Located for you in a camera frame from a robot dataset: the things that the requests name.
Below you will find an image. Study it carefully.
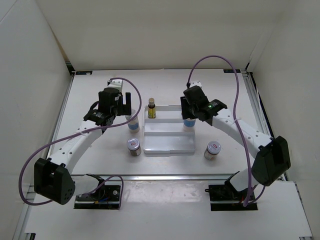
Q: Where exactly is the silver-lid spice jar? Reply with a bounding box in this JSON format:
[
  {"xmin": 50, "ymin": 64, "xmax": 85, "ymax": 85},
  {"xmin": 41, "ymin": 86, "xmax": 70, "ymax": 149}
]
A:
[
  {"xmin": 183, "ymin": 118, "xmax": 196, "ymax": 132},
  {"xmin": 125, "ymin": 109, "xmax": 140, "ymax": 134}
]

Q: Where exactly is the yellow sauce bottle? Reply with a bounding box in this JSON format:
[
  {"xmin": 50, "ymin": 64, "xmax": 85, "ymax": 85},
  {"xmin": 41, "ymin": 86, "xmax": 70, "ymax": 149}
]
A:
[{"xmin": 147, "ymin": 97, "xmax": 156, "ymax": 119}]

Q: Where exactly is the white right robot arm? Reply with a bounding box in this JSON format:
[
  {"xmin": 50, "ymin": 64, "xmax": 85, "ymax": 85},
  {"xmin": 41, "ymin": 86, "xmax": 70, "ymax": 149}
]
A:
[{"xmin": 180, "ymin": 85, "xmax": 291, "ymax": 200}]

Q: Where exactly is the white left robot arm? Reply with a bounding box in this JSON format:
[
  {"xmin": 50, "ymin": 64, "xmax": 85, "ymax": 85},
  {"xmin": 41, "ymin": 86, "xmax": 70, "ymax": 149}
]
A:
[{"xmin": 34, "ymin": 87, "xmax": 132, "ymax": 205}]

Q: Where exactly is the white three-compartment tray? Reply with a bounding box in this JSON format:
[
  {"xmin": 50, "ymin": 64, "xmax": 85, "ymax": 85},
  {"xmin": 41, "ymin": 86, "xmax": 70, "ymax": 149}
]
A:
[{"xmin": 142, "ymin": 105, "xmax": 196, "ymax": 155}]

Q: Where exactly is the left dark white-lid jar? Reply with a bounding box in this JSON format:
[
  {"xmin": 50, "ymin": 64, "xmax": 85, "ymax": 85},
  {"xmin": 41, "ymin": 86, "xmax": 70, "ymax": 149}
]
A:
[{"xmin": 126, "ymin": 138, "xmax": 142, "ymax": 157}]

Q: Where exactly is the right pale white-lid jar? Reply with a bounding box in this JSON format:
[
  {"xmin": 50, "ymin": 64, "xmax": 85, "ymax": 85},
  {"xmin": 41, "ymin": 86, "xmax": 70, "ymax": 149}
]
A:
[{"xmin": 204, "ymin": 141, "xmax": 221, "ymax": 160}]

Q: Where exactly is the right dark table label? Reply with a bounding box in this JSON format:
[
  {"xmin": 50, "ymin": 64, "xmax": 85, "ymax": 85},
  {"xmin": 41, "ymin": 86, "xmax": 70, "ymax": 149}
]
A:
[{"xmin": 223, "ymin": 69, "xmax": 241, "ymax": 74}]

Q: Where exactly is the dark table label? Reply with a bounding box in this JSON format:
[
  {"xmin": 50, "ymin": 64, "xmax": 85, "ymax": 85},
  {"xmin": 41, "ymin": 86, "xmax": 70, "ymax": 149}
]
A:
[
  {"xmin": 75, "ymin": 71, "xmax": 93, "ymax": 76},
  {"xmin": 223, "ymin": 69, "xmax": 241, "ymax": 74}
]

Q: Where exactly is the left dark table label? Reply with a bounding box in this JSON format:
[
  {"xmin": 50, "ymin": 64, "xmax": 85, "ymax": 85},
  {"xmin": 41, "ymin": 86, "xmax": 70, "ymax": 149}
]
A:
[{"xmin": 75, "ymin": 71, "xmax": 93, "ymax": 76}]

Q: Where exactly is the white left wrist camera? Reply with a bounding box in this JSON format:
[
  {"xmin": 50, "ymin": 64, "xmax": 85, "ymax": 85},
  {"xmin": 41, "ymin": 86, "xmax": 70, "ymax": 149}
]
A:
[{"xmin": 107, "ymin": 78, "xmax": 123, "ymax": 92}]

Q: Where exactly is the left aluminium frame rail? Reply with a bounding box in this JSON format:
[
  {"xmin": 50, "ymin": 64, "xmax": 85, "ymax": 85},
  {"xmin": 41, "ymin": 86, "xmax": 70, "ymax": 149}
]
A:
[{"xmin": 49, "ymin": 61, "xmax": 75, "ymax": 143}]

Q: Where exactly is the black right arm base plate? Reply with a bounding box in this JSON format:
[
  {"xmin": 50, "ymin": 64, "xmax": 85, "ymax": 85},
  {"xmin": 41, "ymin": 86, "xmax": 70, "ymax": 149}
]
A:
[{"xmin": 204, "ymin": 184, "xmax": 258, "ymax": 212}]

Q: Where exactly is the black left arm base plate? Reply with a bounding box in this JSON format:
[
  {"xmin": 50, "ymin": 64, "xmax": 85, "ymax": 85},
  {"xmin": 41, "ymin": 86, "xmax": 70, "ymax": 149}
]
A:
[{"xmin": 73, "ymin": 183, "xmax": 122, "ymax": 210}]

